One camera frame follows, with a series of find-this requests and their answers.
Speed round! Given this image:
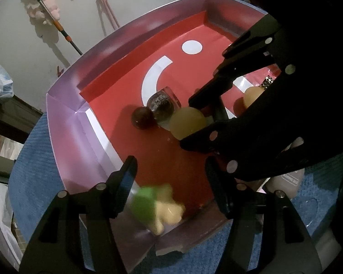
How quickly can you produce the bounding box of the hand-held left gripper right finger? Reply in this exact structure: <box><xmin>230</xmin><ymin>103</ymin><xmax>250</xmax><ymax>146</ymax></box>
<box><xmin>204</xmin><ymin>157</ymin><xmax>323</xmax><ymax>274</ymax></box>

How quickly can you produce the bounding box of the brown ball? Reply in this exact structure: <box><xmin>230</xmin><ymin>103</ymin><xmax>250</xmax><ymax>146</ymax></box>
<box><xmin>131</xmin><ymin>106</ymin><xmax>155</xmax><ymax>130</ymax></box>

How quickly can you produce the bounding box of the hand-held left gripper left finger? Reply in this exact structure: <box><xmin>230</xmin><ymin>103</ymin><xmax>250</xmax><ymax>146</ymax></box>
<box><xmin>19</xmin><ymin>156</ymin><xmax>138</xmax><ymax>274</ymax></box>

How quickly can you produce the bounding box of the cartoon patterned dark bottle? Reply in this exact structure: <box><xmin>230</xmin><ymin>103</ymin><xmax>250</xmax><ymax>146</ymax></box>
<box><xmin>147</xmin><ymin>85</ymin><xmax>181</xmax><ymax>126</ymax></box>

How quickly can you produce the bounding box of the blue fluffy blanket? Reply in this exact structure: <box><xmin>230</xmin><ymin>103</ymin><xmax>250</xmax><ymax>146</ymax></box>
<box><xmin>8</xmin><ymin>114</ymin><xmax>343</xmax><ymax>274</ymax></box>

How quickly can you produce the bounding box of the clear glass cup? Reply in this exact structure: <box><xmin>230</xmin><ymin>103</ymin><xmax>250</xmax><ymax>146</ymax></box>
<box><xmin>297</xmin><ymin>195</ymin><xmax>336</xmax><ymax>229</ymax></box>

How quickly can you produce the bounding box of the green yellow toy figure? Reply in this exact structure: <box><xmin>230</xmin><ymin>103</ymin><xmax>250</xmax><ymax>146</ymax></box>
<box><xmin>131</xmin><ymin>184</ymin><xmax>186</xmax><ymax>236</ymax></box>

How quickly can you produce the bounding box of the pale pink plush toy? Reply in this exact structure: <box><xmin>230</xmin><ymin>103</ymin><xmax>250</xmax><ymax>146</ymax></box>
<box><xmin>26</xmin><ymin>0</ymin><xmax>60</xmax><ymax>25</ymax></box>

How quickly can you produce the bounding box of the pink cardboard box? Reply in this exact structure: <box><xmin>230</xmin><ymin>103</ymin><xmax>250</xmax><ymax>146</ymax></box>
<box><xmin>46</xmin><ymin>0</ymin><xmax>281</xmax><ymax>274</ymax></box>

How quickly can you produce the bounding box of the gold studded cylinder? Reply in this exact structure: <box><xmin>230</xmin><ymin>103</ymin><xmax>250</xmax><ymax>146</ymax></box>
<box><xmin>260</xmin><ymin>76</ymin><xmax>274</xmax><ymax>90</ymax></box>

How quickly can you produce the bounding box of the clear plastic bag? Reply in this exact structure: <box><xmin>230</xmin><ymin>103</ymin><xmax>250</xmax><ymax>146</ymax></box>
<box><xmin>0</xmin><ymin>62</ymin><xmax>15</xmax><ymax>101</ymax></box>

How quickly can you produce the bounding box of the pink rod pair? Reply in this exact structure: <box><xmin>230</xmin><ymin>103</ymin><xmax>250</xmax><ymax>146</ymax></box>
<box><xmin>98</xmin><ymin>0</ymin><xmax>121</xmax><ymax>30</ymax></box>

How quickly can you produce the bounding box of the white plastic sheet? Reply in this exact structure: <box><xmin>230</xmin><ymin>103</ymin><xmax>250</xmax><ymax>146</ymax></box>
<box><xmin>0</xmin><ymin>174</ymin><xmax>19</xmax><ymax>271</ymax></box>

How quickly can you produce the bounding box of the orange tipped mop handle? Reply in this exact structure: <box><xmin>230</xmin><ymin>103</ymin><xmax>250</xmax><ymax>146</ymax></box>
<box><xmin>30</xmin><ymin>0</ymin><xmax>83</xmax><ymax>56</ymax></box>

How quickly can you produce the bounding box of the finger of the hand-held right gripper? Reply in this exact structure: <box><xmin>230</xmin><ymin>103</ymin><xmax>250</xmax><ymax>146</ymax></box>
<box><xmin>189</xmin><ymin>15</ymin><xmax>297</xmax><ymax>120</ymax></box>
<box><xmin>180</xmin><ymin>118</ymin><xmax>246</xmax><ymax>177</ymax></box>

